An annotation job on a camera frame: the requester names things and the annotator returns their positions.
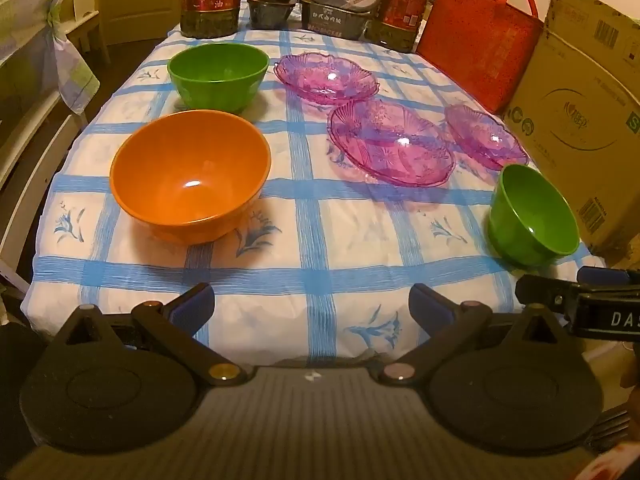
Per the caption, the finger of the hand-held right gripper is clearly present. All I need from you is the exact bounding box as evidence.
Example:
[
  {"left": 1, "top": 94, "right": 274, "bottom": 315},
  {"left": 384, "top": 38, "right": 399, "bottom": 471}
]
[
  {"left": 577, "top": 267, "right": 640, "bottom": 288},
  {"left": 515, "top": 274, "right": 582, "bottom": 318}
]

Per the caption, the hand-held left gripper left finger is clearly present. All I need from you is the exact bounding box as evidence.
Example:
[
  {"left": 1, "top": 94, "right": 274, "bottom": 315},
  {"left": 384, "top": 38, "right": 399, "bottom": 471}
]
[{"left": 47, "top": 282, "right": 258, "bottom": 388}]

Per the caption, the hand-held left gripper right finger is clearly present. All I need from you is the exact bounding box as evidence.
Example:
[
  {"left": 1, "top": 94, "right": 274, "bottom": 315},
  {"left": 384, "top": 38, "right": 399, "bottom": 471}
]
[{"left": 370, "top": 284, "right": 576, "bottom": 388}]

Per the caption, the green plastic bowl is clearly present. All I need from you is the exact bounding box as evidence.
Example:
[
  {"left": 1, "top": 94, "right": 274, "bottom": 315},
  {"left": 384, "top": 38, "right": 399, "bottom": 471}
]
[
  {"left": 487, "top": 163, "right": 581, "bottom": 267},
  {"left": 166, "top": 42, "right": 271, "bottom": 115}
]

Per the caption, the orange plastic bowl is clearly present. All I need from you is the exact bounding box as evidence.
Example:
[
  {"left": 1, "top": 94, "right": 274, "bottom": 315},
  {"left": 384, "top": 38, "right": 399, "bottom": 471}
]
[{"left": 109, "top": 109, "right": 272, "bottom": 246}]

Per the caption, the pink translucent plate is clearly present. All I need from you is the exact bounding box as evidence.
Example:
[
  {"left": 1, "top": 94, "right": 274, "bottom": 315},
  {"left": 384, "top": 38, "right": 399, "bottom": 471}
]
[
  {"left": 444, "top": 104, "right": 531, "bottom": 172},
  {"left": 273, "top": 52, "right": 379, "bottom": 107},
  {"left": 327, "top": 99, "right": 457, "bottom": 187}
]

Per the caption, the person's right hand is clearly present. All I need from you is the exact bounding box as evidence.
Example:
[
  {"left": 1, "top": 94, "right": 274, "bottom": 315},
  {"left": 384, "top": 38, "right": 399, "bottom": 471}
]
[{"left": 621, "top": 360, "right": 640, "bottom": 413}]

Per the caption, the blue checked tablecloth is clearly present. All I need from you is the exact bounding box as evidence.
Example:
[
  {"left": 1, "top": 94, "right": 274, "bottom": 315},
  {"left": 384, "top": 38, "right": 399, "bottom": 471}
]
[{"left": 22, "top": 0, "right": 608, "bottom": 368}]

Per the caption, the large cardboard box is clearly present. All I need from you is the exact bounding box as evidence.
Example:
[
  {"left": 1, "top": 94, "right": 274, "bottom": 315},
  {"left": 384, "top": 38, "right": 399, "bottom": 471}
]
[{"left": 502, "top": 0, "right": 640, "bottom": 261}]

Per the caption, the red tote bag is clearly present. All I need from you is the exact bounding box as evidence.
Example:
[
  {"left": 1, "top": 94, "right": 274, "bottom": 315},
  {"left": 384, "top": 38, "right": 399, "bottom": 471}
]
[{"left": 416, "top": 0, "right": 546, "bottom": 116}]

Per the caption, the black food bowl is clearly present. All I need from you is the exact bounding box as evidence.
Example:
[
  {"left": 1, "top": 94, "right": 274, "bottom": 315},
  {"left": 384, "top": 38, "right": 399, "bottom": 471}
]
[{"left": 246, "top": 0, "right": 297, "bottom": 30}]

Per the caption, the small white chair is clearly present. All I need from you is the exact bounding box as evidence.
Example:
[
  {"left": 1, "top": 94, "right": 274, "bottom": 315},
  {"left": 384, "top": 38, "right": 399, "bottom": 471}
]
[{"left": 60, "top": 0, "right": 112, "bottom": 66}]

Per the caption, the wooden door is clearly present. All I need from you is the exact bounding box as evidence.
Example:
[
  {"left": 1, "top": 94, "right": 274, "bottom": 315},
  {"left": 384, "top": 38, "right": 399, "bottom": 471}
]
[{"left": 95, "top": 0, "right": 183, "bottom": 46}]

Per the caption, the green checked chair cloth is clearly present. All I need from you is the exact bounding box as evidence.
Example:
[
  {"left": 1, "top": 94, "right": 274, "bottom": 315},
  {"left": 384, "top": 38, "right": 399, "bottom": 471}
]
[{"left": 0, "top": 0, "right": 101, "bottom": 116}]

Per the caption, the white wooden chair frame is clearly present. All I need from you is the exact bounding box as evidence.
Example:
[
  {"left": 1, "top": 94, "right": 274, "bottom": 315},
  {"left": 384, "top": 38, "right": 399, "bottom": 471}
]
[{"left": 0, "top": 85, "right": 96, "bottom": 301}]

